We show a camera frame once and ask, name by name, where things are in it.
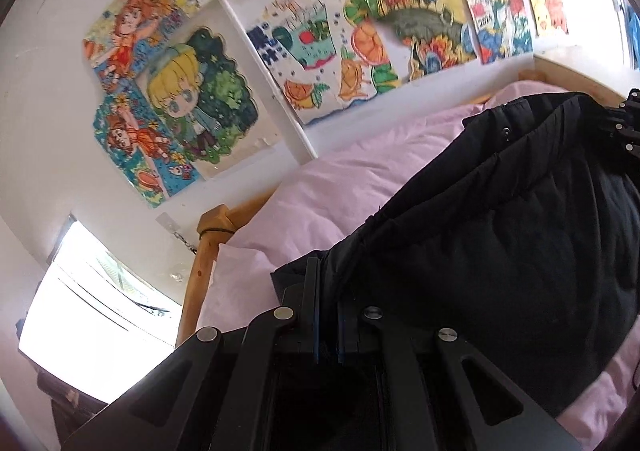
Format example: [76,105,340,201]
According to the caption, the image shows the pink duvet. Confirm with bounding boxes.
[197,80,640,451]

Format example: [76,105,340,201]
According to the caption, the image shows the group of colourful wall drawings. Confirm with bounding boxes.
[82,0,571,209]

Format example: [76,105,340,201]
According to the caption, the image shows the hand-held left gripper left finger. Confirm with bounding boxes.
[62,256,322,451]

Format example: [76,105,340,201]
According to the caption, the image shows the white wall cable trunking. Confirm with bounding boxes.
[219,0,319,166]

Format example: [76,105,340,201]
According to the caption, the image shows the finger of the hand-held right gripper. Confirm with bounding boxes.
[602,116,640,158]
[614,88,640,116]

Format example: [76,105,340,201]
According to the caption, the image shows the wooden bed frame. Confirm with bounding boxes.
[175,53,640,349]

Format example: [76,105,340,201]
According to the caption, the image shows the blue hanging cloth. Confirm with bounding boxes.
[612,0,640,72]

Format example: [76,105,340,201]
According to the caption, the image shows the stack of black crates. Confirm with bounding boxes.
[37,366,108,451]

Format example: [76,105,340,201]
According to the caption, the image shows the clear wall hook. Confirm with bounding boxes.
[157,212,202,253]

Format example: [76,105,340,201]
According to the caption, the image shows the black padded jacket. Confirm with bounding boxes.
[270,92,640,417]

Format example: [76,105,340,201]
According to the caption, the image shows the bright window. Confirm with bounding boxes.
[17,215,184,404]

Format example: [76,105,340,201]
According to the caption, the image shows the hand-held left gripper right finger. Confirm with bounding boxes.
[337,300,583,451]

